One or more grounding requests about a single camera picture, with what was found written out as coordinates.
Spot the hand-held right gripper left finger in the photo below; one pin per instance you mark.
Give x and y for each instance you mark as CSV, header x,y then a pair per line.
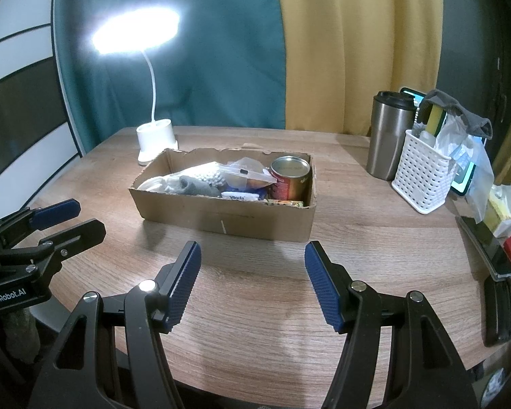
x,y
183,286

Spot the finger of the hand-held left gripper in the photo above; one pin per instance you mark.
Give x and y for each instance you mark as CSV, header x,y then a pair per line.
x,y
81,232
55,214

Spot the yellow curtain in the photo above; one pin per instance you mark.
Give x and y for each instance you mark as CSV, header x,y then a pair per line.
x,y
357,51

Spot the white perforated basket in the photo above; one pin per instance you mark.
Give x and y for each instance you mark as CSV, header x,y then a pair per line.
x,y
421,174

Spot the steel tumbler with black lid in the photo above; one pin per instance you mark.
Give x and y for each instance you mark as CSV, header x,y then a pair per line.
x,y
385,145

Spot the red tin can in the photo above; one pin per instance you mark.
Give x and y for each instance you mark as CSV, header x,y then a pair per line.
x,y
291,183

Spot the white desk lamp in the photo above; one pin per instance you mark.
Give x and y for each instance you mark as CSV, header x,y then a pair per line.
x,y
155,138

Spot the dark grey glove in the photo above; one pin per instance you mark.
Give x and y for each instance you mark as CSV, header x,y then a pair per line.
x,y
472,121

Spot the yellow sponge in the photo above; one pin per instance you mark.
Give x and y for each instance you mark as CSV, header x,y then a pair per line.
x,y
436,119

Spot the yellow tissue packet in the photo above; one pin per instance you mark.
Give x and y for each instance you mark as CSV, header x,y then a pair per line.
x,y
500,211

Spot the teal curtain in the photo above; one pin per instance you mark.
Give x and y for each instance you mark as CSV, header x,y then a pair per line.
x,y
217,51

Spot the clear snack bag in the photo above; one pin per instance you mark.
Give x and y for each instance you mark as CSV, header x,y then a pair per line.
x,y
247,170

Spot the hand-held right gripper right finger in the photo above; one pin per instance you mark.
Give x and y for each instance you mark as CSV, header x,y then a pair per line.
x,y
323,290

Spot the black phone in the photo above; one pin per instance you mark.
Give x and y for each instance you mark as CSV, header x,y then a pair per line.
x,y
489,249

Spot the cardboard box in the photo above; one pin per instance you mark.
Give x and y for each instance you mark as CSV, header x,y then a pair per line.
x,y
221,221

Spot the cartoon print tissue packet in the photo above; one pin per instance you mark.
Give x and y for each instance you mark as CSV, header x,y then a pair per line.
x,y
283,203

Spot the blue tissue packet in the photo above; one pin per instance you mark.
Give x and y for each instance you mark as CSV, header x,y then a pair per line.
x,y
242,196

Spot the white cloth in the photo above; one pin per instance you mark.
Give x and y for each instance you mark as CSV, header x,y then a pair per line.
x,y
157,184

